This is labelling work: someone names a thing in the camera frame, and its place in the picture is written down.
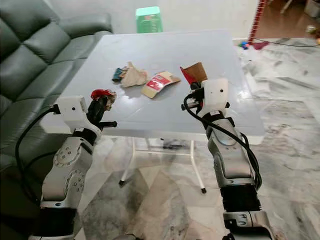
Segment red wrapper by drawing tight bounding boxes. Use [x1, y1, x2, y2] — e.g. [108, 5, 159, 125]
[90, 88, 117, 109]

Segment red and tan packet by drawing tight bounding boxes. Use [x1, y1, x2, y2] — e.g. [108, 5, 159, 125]
[140, 71, 181, 99]

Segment dark crumpled wrapper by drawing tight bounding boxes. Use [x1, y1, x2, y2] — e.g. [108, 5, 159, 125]
[112, 66, 127, 83]

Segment white folding table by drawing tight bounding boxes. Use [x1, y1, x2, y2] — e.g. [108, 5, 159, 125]
[40, 29, 266, 195]

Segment beige crumpled paper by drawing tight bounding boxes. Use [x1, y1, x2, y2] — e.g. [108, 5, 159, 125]
[120, 61, 149, 88]

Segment dark green leather sofa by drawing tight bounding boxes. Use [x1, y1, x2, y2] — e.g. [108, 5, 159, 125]
[0, 0, 114, 240]

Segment red cloth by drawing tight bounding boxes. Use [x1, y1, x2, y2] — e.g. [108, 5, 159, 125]
[249, 41, 270, 50]

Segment green plastic stool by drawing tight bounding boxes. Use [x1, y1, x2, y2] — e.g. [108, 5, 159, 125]
[135, 6, 163, 35]

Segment red brick pillar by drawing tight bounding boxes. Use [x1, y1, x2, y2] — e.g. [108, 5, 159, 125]
[251, 0, 267, 44]

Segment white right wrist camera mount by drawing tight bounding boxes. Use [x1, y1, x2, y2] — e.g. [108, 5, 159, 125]
[201, 78, 230, 114]

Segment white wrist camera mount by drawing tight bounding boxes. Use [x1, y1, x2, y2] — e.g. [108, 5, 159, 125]
[55, 95, 88, 132]
[201, 78, 230, 114]

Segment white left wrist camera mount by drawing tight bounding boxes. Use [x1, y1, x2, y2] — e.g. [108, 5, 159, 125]
[55, 95, 88, 132]

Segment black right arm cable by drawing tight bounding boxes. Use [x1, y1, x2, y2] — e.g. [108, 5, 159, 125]
[184, 96, 264, 192]

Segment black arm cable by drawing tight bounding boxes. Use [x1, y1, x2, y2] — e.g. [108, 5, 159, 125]
[184, 96, 264, 192]
[14, 105, 59, 207]

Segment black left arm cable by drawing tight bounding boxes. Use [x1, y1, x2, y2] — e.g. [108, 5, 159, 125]
[14, 105, 59, 207]

